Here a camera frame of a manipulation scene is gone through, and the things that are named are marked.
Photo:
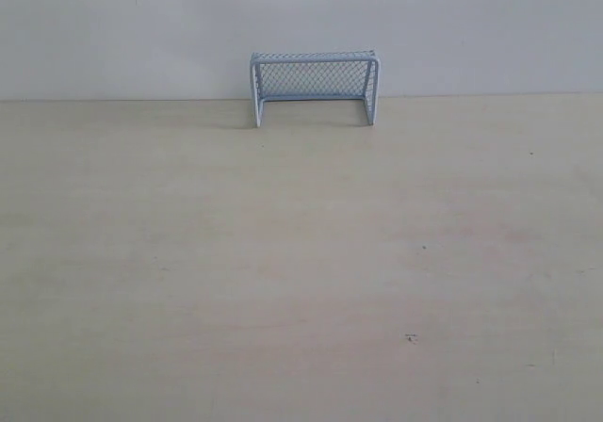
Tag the white miniature soccer goal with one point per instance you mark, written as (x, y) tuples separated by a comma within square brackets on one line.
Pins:
[(352, 76)]

